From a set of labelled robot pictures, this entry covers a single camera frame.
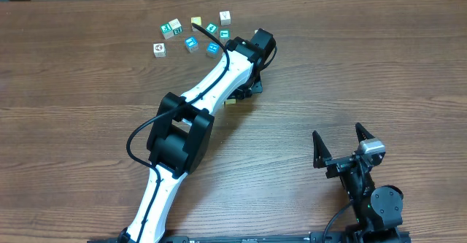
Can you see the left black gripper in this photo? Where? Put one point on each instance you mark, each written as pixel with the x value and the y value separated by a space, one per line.
pixel 256 84

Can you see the yellow top block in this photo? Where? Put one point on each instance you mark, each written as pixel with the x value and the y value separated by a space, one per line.
pixel 197 21

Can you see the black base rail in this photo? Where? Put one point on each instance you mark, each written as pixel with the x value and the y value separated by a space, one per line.
pixel 313 237

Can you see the white block green side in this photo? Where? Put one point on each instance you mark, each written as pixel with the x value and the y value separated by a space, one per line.
pixel 176 26

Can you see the blue block left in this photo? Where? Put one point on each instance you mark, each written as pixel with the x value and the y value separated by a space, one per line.
pixel 191 44

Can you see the green wheelchair symbol block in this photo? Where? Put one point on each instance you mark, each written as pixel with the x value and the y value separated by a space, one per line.
pixel 167 31

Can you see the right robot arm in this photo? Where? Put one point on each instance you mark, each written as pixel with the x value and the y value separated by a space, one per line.
pixel 378 211

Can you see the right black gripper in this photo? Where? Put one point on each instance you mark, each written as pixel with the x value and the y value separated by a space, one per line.
pixel 338 165

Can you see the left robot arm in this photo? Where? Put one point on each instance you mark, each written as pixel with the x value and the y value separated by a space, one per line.
pixel 181 130

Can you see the white block upper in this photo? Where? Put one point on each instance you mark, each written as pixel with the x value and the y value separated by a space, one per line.
pixel 225 18

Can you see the blue block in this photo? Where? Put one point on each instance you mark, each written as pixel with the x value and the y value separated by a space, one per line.
pixel 191 44
pixel 213 49

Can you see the green number four block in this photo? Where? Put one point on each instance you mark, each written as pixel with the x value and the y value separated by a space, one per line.
pixel 212 29

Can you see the green number seven block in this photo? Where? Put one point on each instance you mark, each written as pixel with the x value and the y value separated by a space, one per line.
pixel 224 35

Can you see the blue block middle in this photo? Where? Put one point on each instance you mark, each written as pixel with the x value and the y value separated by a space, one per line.
pixel 213 49

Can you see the white block red symbol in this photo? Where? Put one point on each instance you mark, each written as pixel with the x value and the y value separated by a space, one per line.
pixel 159 50

